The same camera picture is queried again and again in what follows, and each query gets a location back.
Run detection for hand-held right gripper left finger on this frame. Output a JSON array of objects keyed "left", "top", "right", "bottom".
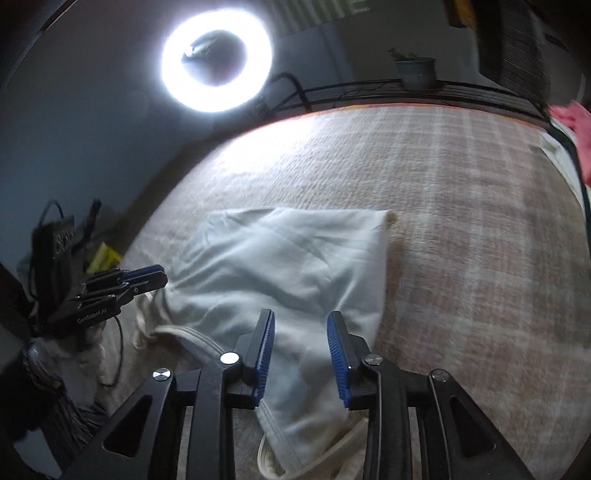
[{"left": 60, "top": 309, "right": 276, "bottom": 480}]

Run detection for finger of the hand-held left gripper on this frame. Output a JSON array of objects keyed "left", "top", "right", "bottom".
[
  {"left": 74, "top": 272, "right": 168, "bottom": 305},
  {"left": 85, "top": 264, "right": 165, "bottom": 289}
]

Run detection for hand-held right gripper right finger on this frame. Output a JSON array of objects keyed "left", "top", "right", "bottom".
[{"left": 326, "top": 311, "right": 536, "bottom": 480}]

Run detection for white shorts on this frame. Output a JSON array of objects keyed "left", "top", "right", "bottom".
[{"left": 131, "top": 208, "right": 398, "bottom": 480}]

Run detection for black metal clothes rack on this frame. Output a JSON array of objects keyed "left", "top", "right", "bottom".
[{"left": 256, "top": 71, "right": 561, "bottom": 123}]

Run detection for yellow box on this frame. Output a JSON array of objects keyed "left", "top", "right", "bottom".
[{"left": 87, "top": 244, "right": 122, "bottom": 273}]

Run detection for plaid blanket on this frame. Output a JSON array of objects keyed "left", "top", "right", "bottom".
[{"left": 97, "top": 104, "right": 591, "bottom": 480}]

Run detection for potted plant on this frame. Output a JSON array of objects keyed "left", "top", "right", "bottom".
[{"left": 388, "top": 47, "right": 437, "bottom": 89}]

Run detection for white folded garment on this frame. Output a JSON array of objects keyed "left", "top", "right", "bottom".
[{"left": 542, "top": 138, "right": 578, "bottom": 176}]

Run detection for pink folded garment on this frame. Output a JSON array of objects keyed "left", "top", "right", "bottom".
[{"left": 547, "top": 102, "right": 591, "bottom": 185}]

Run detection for grey plaid coat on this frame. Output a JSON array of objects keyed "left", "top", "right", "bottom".
[{"left": 478, "top": 0, "right": 555, "bottom": 102}]

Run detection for yellow hanging garment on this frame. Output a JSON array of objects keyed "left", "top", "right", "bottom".
[{"left": 450, "top": 0, "right": 476, "bottom": 28}]

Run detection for black cable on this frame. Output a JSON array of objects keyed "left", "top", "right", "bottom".
[{"left": 99, "top": 318, "right": 126, "bottom": 388}]

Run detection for ring light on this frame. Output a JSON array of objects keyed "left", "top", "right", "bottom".
[{"left": 161, "top": 10, "right": 273, "bottom": 114}]

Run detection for green striped wall hanging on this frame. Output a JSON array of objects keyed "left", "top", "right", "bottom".
[{"left": 259, "top": 0, "right": 372, "bottom": 24}]

